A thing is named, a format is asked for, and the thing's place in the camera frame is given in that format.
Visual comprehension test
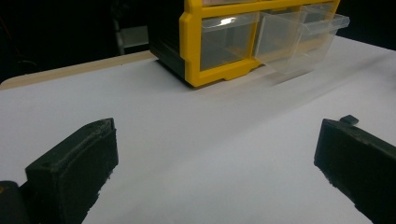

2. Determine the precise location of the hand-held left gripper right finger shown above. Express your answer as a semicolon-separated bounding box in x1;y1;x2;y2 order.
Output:
313;118;396;224

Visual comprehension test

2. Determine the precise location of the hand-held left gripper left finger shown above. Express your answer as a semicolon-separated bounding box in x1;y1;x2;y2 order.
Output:
24;117;120;224

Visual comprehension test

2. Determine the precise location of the small dark block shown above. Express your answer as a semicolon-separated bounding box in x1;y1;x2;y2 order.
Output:
339;114;360;126

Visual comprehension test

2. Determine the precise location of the clear plastic drawer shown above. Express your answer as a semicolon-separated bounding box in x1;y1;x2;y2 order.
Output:
200;11;260;72
253;10;350;76

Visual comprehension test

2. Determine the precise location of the yellow black drawer cabinet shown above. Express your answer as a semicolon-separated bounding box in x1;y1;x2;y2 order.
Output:
148;0;341;89

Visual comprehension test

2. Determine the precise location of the grey metal stand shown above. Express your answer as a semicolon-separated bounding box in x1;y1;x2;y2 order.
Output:
112;19;149;56

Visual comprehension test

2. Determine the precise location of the closed clear plastic drawer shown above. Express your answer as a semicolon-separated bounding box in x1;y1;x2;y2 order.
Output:
200;11;260;72

